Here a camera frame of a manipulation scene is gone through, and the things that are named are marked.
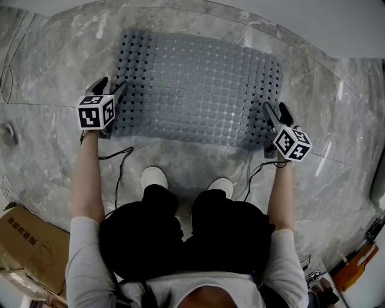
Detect white power cable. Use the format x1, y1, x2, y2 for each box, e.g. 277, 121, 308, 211
0, 29, 28, 105

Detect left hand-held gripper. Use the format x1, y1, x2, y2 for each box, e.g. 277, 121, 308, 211
76, 76, 129, 140

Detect black white sneaker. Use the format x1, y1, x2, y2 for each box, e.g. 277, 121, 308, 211
303, 269, 324, 285

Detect large taped cardboard box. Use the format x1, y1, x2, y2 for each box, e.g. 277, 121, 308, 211
0, 204, 70, 297

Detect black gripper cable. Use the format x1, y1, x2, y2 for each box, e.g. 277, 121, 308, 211
80, 132, 135, 218
243, 156, 291, 202

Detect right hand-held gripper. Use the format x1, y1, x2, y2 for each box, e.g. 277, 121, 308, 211
262, 101, 313, 163

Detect person's grey sweatshirt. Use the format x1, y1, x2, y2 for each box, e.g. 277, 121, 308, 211
64, 216, 310, 308

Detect grey perforated bath mat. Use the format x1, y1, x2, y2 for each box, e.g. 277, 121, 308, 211
109, 28, 285, 153

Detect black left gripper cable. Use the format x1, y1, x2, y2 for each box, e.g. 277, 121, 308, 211
80, 132, 135, 218

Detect person's left forearm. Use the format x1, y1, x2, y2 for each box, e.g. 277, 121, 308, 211
69, 131, 106, 225

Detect person's black trousers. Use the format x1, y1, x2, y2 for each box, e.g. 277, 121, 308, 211
99, 183, 276, 282

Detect orange box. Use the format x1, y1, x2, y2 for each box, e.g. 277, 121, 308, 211
330, 243, 380, 292

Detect person's right forearm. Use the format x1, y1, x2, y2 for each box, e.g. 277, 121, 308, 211
266, 161, 295, 232

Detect person's face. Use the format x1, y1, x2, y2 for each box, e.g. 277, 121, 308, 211
180, 285, 250, 308

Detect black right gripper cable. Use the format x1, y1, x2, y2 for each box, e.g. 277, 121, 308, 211
243, 156, 291, 202

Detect white shoe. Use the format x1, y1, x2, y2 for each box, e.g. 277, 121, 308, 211
207, 177, 234, 199
141, 166, 168, 190

